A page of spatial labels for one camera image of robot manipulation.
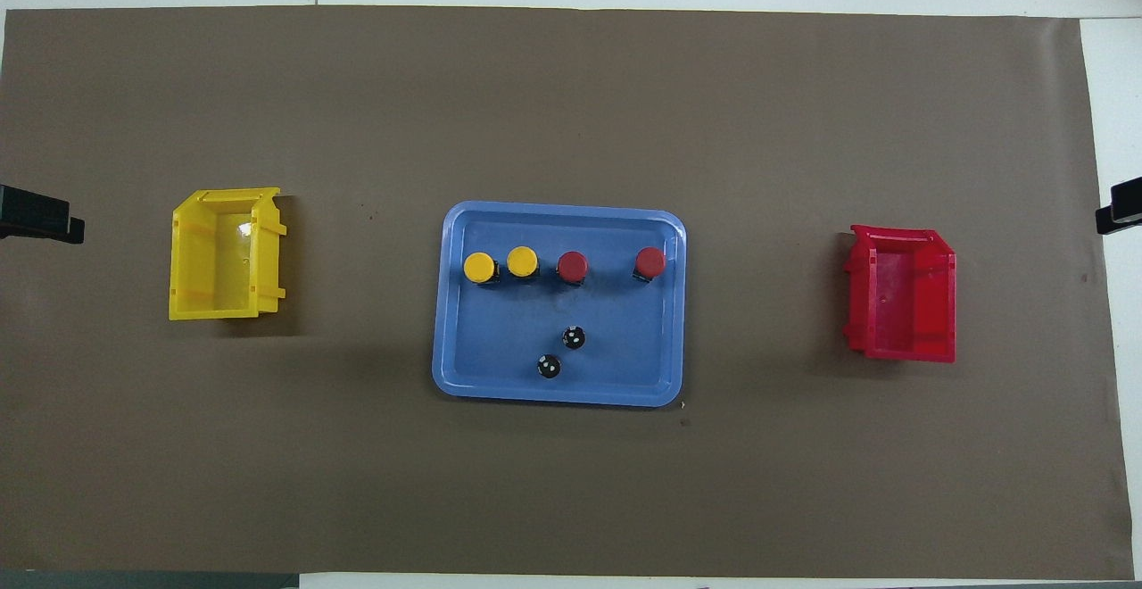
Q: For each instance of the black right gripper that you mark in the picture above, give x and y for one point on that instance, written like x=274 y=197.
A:
x=1126 y=205

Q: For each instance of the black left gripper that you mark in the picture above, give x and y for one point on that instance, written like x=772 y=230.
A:
x=31 y=212

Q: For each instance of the red push button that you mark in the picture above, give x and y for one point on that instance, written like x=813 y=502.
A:
x=572 y=265
x=650 y=261

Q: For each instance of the blue plastic tray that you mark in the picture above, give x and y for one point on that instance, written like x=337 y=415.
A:
x=616 y=339

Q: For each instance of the black cylinder component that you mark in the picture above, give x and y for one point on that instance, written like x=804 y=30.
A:
x=549 y=366
x=574 y=337

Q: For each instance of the brown paper table mat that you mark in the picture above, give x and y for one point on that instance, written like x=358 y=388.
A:
x=571 y=491

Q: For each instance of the red plastic storage bin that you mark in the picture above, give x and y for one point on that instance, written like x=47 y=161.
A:
x=910 y=303

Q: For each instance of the yellow push button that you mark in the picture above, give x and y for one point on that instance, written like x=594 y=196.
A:
x=480 y=267
x=522 y=261

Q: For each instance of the yellow plastic storage bin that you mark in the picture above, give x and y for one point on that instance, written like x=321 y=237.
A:
x=214 y=259

